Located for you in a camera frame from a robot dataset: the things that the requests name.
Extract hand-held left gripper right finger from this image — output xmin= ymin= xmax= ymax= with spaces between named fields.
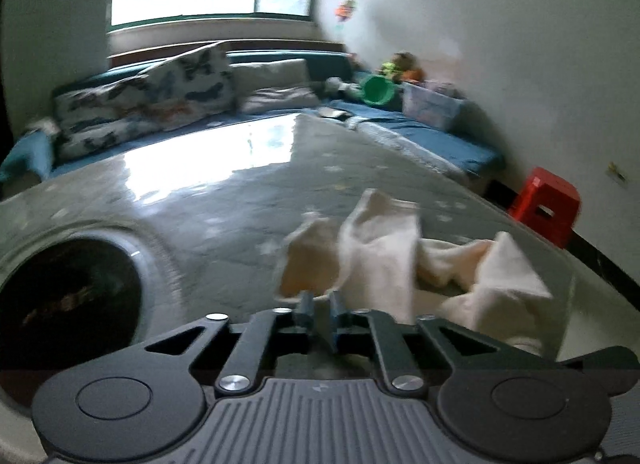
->
xmin=329 ymin=290 xmax=506 ymax=395

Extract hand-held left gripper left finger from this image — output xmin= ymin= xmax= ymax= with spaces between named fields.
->
xmin=142 ymin=290 xmax=315 ymax=395

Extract cream knit garment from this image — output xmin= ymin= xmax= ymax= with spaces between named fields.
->
xmin=275 ymin=188 xmax=556 ymax=352

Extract blue corner sofa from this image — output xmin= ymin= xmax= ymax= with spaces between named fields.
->
xmin=0 ymin=49 xmax=506 ymax=186

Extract clear plastic storage box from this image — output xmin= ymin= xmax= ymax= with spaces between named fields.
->
xmin=401 ymin=81 xmax=463 ymax=131

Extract green plastic basin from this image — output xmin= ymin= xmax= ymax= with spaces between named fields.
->
xmin=361 ymin=73 xmax=396 ymax=106

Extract grey plush toy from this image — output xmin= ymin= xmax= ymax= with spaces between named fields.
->
xmin=325 ymin=76 xmax=363 ymax=98

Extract red plastic stool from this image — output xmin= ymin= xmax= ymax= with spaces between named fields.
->
xmin=507 ymin=167 xmax=582 ymax=250

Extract round black induction cooktop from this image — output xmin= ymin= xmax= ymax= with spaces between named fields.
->
xmin=0 ymin=236 xmax=144 ymax=380

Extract plain white pillow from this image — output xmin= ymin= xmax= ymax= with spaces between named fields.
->
xmin=230 ymin=58 xmax=322 ymax=114

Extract square butterfly print pillow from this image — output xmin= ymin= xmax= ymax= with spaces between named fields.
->
xmin=137 ymin=41 xmax=237 ymax=121

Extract brown and green stuffed toy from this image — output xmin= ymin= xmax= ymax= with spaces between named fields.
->
xmin=380 ymin=51 xmax=426 ymax=84

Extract long butterfly print pillow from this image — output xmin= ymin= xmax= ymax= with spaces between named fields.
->
xmin=54 ymin=81 xmax=211 ymax=161

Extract colourful pinwheel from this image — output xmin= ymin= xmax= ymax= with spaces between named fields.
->
xmin=334 ymin=0 xmax=359 ymax=26

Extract beige crumpled cloth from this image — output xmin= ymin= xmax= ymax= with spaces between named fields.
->
xmin=27 ymin=116 xmax=62 ymax=138

